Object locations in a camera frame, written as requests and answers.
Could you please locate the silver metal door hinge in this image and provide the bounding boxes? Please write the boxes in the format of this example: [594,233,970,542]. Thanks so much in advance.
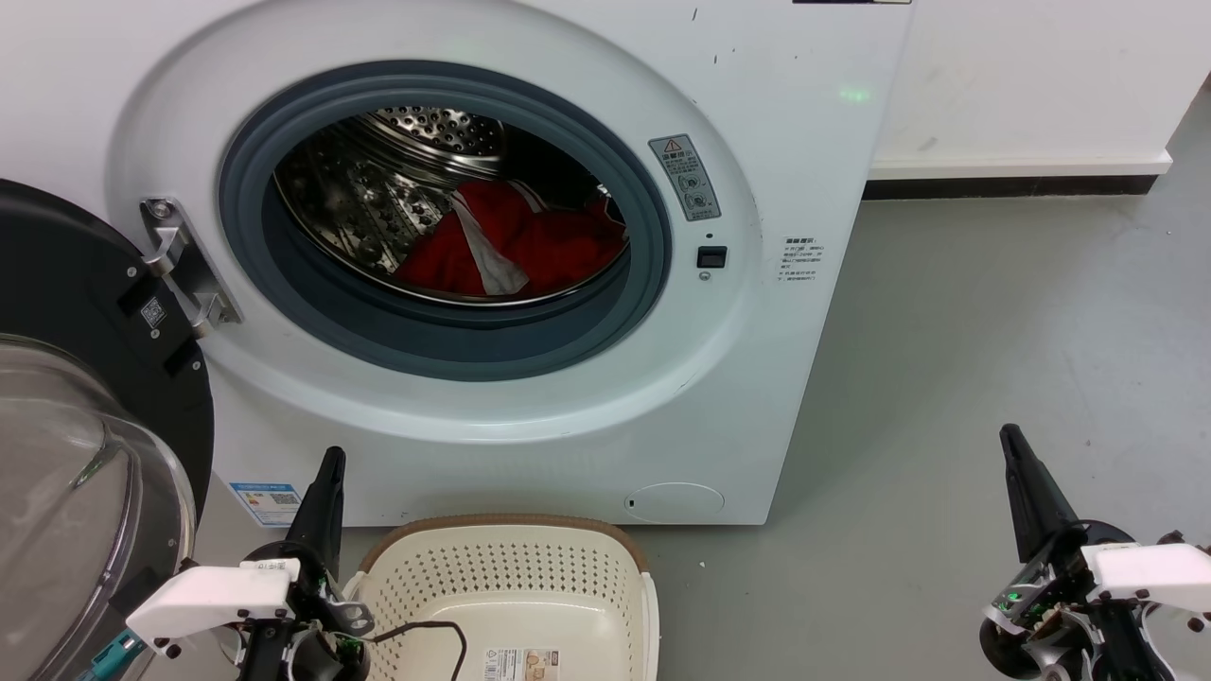
[140,197,242,339]

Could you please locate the red garment with white trim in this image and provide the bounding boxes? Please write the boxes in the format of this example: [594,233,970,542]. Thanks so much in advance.
[393,180,628,299]

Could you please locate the round white filter cover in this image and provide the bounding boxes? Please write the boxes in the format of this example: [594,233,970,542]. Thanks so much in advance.
[624,482,726,523]

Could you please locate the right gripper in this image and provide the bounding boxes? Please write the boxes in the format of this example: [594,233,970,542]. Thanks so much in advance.
[979,424,1150,681]

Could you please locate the washing machine door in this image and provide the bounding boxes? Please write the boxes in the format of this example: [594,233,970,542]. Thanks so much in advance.
[0,178,217,681]

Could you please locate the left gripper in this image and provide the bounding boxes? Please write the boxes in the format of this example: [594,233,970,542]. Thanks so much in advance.
[237,446,375,681]

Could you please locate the stainless steel washing machine drum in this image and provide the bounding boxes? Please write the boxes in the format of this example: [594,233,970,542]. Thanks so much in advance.
[272,106,630,306]

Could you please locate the grey rubber door gasket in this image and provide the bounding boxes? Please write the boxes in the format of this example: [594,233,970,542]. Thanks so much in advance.
[218,60,673,382]

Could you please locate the teal left cable connector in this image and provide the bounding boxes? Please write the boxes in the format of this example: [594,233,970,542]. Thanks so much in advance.
[80,632,143,681]

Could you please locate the thin black cable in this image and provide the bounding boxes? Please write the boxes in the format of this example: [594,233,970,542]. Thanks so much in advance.
[364,620,469,681]

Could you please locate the black wall baseboard strip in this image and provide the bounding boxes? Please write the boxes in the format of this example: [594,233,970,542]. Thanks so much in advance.
[863,175,1160,201]

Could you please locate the cream perforated laundry basket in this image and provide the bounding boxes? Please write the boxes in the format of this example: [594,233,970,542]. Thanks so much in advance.
[342,514,660,681]

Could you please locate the white front-load washing machine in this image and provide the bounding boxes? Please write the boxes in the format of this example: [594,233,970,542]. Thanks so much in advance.
[0,0,914,527]

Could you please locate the blue white energy label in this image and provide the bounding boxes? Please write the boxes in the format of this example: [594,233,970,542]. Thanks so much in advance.
[228,482,304,528]

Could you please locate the grey warning sticker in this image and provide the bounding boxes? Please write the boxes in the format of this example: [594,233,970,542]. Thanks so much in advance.
[648,133,722,222]

